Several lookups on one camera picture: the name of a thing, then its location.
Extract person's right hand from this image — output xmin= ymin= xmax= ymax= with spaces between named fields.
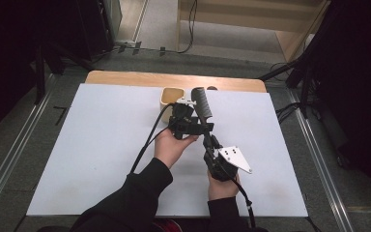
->
xmin=207 ymin=171 xmax=241 ymax=202

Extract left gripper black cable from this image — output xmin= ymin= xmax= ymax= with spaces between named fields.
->
xmin=129 ymin=102 xmax=177 ymax=175

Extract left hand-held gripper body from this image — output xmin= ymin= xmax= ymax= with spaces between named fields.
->
xmin=168 ymin=97 xmax=215 ymax=140

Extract hanging black cable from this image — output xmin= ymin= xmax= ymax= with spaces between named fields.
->
xmin=177 ymin=0 xmax=198 ymax=54

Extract black metal stand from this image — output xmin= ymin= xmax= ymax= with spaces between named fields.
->
xmin=33 ymin=42 xmax=95 ymax=105
xmin=259 ymin=42 xmax=323 ymax=119

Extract white table mat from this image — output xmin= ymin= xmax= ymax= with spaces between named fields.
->
xmin=26 ymin=82 xmax=309 ymax=218

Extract white power strip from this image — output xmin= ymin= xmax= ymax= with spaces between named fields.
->
xmin=115 ymin=39 xmax=137 ymax=48

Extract black curtain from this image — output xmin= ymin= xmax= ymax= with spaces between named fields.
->
xmin=302 ymin=0 xmax=371 ymax=207
xmin=0 ymin=0 xmax=110 ymax=146

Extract person's left hand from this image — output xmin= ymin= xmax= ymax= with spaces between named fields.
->
xmin=154 ymin=128 xmax=200 ymax=169

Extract aluminium floor rail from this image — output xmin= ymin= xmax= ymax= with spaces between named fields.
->
xmin=286 ymin=88 xmax=356 ymax=232
xmin=0 ymin=73 xmax=59 ymax=223

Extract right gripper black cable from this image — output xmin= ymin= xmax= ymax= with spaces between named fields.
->
xmin=218 ymin=160 xmax=258 ymax=230

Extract beige square cup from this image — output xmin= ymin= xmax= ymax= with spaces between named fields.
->
xmin=159 ymin=86 xmax=186 ymax=124

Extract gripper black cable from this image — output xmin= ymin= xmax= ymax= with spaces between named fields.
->
xmin=129 ymin=102 xmax=177 ymax=175
xmin=218 ymin=160 xmax=258 ymax=230

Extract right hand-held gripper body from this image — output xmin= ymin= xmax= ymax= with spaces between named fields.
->
xmin=204 ymin=146 xmax=253 ymax=183

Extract wooden shelf unit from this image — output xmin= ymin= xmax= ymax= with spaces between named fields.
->
xmin=176 ymin=0 xmax=332 ymax=63

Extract red cloth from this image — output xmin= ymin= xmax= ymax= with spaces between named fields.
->
xmin=151 ymin=217 xmax=184 ymax=232

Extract black floor cables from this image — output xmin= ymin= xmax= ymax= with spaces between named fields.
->
xmin=274 ymin=101 xmax=302 ymax=125

